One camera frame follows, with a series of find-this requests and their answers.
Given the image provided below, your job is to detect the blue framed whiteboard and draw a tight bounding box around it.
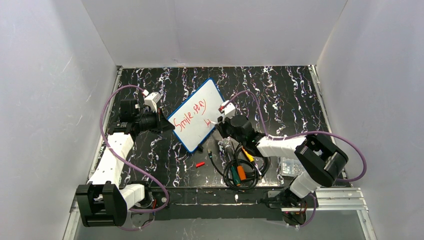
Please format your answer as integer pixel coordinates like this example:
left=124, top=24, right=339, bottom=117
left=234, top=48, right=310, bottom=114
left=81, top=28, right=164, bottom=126
left=167, top=78, right=224, bottom=153

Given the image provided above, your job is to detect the red marker cap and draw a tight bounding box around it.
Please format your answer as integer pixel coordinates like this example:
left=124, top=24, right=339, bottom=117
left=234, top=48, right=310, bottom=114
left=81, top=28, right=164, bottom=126
left=195, top=161, right=205, bottom=168

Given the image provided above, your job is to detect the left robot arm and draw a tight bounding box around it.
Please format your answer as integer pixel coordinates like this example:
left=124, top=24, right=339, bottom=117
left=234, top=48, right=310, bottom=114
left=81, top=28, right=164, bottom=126
left=75, top=92, right=175, bottom=227

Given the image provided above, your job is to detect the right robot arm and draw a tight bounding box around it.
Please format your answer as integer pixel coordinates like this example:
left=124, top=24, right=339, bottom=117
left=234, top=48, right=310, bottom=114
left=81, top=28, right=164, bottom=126
left=214, top=115, right=349, bottom=199

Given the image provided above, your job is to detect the whiteboard metal stand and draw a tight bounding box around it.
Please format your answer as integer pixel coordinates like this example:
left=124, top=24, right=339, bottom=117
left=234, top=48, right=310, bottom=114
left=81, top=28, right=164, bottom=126
left=196, top=143, right=204, bottom=153

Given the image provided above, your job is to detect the clear plastic screw box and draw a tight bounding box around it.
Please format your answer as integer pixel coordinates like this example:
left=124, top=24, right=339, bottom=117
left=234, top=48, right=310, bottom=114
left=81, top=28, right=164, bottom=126
left=279, top=157, right=305, bottom=177

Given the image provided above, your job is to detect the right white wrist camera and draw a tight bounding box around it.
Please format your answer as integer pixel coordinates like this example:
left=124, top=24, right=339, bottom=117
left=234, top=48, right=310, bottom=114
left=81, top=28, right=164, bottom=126
left=218, top=100, right=236, bottom=123

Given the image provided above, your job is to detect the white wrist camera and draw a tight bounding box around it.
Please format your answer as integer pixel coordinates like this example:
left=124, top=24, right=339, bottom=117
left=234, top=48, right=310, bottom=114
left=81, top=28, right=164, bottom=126
left=144, top=92, right=162, bottom=113
left=218, top=100, right=236, bottom=123

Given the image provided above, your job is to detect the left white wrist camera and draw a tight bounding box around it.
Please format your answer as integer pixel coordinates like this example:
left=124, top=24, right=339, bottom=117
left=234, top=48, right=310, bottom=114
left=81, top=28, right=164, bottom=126
left=144, top=92, right=162, bottom=113

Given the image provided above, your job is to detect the yellow handled screwdriver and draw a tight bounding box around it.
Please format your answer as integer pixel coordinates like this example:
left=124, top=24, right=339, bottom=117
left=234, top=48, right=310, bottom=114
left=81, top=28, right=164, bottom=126
left=241, top=147, right=262, bottom=176

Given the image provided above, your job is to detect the black coiled cable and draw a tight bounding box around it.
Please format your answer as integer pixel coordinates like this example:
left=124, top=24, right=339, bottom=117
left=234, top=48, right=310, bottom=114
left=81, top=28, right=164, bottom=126
left=207, top=142, right=272, bottom=192

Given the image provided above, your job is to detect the green handled screwdriver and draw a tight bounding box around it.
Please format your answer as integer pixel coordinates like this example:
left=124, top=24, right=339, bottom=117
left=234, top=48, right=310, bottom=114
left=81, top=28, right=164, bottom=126
left=228, top=155, right=241, bottom=187

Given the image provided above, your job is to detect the orange handled screwdriver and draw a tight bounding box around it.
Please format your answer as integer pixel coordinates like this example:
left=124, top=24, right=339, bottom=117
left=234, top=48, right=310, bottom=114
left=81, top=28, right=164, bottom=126
left=233, top=144, right=247, bottom=183

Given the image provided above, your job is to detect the aluminium frame rail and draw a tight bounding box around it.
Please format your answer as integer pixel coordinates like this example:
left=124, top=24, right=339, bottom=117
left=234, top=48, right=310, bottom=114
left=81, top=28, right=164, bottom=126
left=63, top=187, right=376, bottom=240

